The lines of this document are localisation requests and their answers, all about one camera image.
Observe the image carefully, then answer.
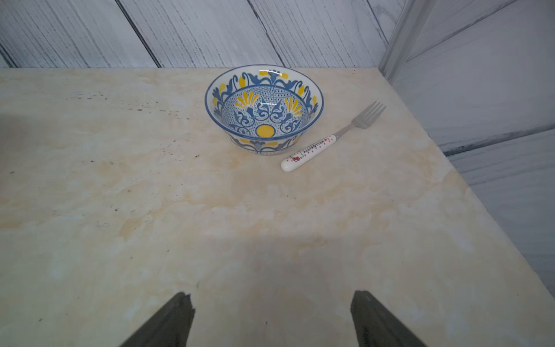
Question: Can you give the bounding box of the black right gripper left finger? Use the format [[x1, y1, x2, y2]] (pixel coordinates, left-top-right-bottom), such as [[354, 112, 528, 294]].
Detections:
[[121, 292, 195, 347]]

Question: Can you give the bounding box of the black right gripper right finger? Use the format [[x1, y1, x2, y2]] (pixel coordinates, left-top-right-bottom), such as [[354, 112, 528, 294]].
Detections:
[[351, 290, 426, 347]]

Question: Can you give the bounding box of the blue yellow patterned bowl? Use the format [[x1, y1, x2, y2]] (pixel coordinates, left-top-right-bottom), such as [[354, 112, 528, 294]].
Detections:
[[205, 64, 325, 156]]

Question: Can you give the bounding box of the fork with white handle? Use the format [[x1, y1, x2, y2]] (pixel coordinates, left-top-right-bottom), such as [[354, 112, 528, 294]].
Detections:
[[280, 101, 386, 173]]

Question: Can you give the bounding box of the right aluminium frame post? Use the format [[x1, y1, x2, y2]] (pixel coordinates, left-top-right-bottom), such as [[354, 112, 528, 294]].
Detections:
[[379, 0, 436, 85]]

